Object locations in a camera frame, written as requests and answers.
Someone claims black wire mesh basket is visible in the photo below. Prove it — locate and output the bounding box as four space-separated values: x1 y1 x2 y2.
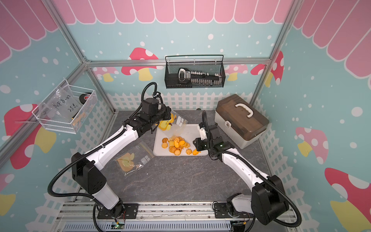
164 55 226 89

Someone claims socket set in basket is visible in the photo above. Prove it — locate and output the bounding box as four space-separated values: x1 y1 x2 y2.
177 68 224 88

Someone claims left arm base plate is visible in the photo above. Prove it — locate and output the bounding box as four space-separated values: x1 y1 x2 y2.
98 203 139 219

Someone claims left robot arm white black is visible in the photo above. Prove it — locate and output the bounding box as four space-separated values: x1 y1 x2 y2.
47 82 171 213

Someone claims white box brown lid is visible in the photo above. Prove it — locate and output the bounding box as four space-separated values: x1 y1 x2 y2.
214 94 269 149

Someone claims clear ziploc bag of cookies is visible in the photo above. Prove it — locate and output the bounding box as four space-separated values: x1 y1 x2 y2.
116 142 155 177

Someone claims round brown cookie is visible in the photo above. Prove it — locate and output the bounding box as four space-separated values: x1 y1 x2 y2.
174 149 181 156

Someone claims white plastic tray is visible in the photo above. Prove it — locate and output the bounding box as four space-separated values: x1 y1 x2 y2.
153 124 208 156

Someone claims white wire basket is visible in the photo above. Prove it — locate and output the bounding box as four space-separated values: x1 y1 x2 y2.
32 79 98 134

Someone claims ziploc bag with yellow snack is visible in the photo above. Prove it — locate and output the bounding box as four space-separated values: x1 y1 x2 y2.
158 111 188 131

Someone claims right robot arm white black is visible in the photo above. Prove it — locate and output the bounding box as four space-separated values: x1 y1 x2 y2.
193 111 302 228

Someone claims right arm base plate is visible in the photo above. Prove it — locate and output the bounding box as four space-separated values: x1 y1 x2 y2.
212 201 253 219

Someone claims labelled clear plastic bag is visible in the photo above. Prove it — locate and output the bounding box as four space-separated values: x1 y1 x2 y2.
43 85 82 123

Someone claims ridged round cookie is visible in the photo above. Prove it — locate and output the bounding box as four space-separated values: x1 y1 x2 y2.
169 146 177 153

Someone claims orange fish shaped cookie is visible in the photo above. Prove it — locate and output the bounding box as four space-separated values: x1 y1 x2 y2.
192 149 200 156

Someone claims black tape roll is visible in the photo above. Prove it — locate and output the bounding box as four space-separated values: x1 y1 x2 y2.
79 92 92 104

